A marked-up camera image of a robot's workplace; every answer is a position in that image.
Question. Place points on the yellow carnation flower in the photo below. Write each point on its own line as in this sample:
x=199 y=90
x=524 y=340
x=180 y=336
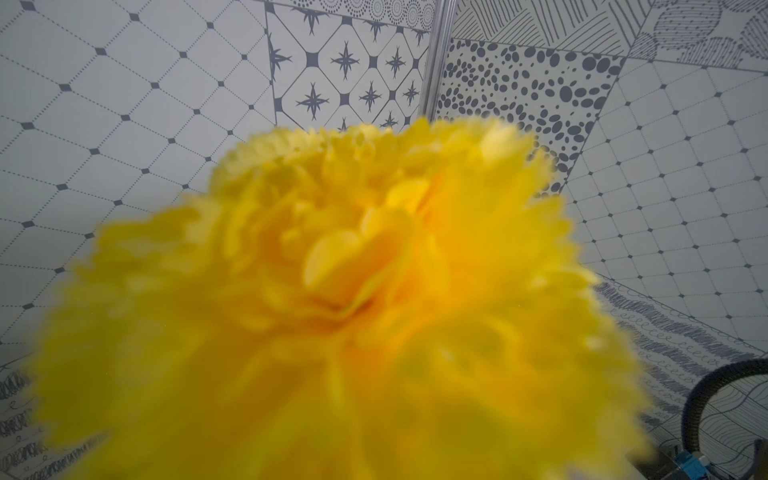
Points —
x=361 y=304

